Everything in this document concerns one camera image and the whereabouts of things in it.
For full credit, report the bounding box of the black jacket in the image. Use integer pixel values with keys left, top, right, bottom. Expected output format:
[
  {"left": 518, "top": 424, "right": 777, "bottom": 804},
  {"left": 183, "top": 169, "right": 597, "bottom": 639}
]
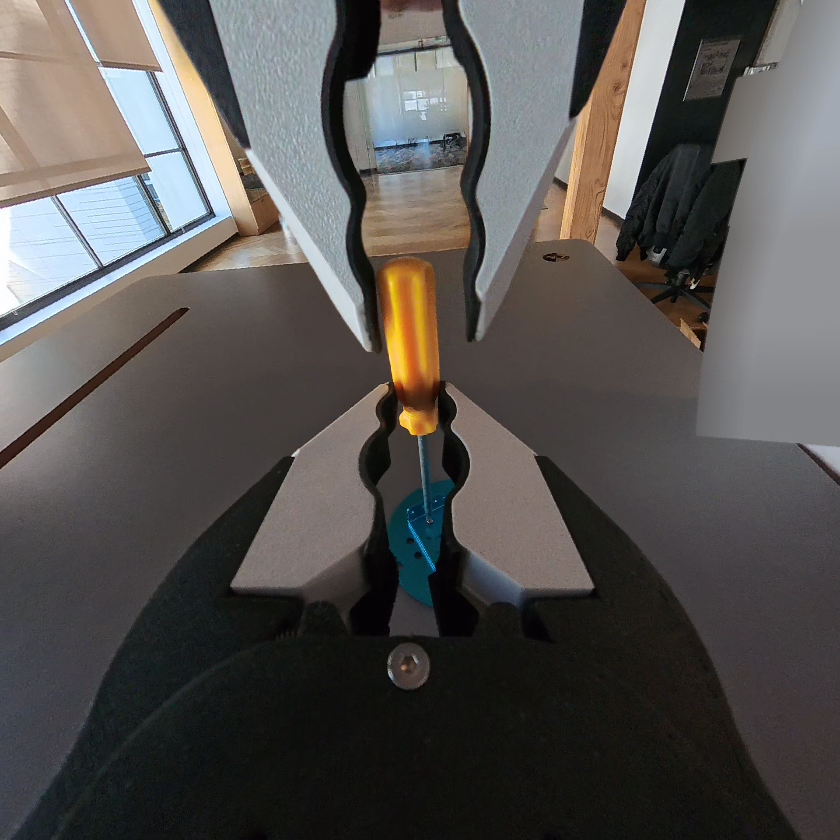
[{"left": 616, "top": 143, "right": 747, "bottom": 270}]

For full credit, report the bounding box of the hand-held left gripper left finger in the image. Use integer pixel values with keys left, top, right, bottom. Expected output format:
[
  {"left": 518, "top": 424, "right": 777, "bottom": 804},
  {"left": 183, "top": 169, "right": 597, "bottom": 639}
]
[{"left": 231, "top": 384, "right": 400, "bottom": 635}]

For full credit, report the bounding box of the grey desk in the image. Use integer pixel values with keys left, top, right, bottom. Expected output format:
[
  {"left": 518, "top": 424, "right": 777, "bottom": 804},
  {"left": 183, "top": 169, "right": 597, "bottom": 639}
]
[{"left": 0, "top": 239, "right": 840, "bottom": 840}]

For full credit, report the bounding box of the black office chair base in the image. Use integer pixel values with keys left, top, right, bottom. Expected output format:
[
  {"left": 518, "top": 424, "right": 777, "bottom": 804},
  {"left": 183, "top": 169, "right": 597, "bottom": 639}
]
[{"left": 646, "top": 262, "right": 718, "bottom": 309}]

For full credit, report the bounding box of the blue metal angle bracket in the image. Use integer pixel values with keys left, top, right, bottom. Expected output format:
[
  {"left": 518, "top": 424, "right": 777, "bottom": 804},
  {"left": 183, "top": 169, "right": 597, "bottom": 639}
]
[{"left": 406, "top": 507, "right": 439, "bottom": 571}]

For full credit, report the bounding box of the wooden pillar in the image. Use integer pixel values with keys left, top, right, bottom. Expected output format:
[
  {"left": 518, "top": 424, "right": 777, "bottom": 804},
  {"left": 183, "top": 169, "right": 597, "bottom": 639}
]
[
  {"left": 147, "top": 0, "right": 280, "bottom": 237},
  {"left": 559, "top": 0, "right": 648, "bottom": 245}
]

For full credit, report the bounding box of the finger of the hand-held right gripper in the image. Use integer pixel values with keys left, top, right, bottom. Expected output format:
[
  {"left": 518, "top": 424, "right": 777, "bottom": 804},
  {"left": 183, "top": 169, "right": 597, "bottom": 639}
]
[
  {"left": 441, "top": 0, "right": 586, "bottom": 343},
  {"left": 209, "top": 0, "right": 383, "bottom": 355}
]

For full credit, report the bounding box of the framed wall picture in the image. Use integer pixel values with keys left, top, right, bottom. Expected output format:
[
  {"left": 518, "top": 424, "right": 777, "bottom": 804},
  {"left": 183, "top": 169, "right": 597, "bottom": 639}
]
[{"left": 682, "top": 38, "right": 742, "bottom": 102}]

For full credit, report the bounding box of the large window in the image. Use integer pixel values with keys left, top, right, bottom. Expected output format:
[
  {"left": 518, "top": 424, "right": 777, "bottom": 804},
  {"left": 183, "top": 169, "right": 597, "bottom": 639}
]
[{"left": 0, "top": 0, "right": 217, "bottom": 336}]

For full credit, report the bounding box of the blue round metal plate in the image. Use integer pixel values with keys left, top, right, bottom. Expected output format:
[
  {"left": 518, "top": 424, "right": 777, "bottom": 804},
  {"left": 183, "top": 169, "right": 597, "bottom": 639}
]
[{"left": 387, "top": 479, "right": 457, "bottom": 608}]

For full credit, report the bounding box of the narrow beige roller blind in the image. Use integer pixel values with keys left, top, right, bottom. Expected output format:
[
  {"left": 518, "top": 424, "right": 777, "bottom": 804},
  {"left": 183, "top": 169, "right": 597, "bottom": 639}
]
[{"left": 69, "top": 0, "right": 164, "bottom": 72}]

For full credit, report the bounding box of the orange handled screwdriver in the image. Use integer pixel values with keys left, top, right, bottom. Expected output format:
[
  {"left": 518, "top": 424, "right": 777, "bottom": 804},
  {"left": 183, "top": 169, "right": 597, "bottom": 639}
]
[{"left": 376, "top": 256, "right": 441, "bottom": 525}]

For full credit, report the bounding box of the patterned rug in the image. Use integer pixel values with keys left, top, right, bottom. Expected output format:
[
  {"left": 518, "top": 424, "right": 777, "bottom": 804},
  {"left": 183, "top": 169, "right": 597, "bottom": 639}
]
[{"left": 373, "top": 146, "right": 471, "bottom": 175}]

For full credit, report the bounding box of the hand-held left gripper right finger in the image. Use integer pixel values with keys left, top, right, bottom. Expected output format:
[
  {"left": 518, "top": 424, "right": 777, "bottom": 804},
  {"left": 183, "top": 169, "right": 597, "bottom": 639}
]
[{"left": 434, "top": 381, "right": 597, "bottom": 636}]

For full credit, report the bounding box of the wide beige roller blind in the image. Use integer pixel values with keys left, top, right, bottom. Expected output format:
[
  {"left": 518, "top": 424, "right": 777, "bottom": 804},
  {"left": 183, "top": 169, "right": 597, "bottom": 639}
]
[{"left": 0, "top": 0, "right": 152, "bottom": 211}]

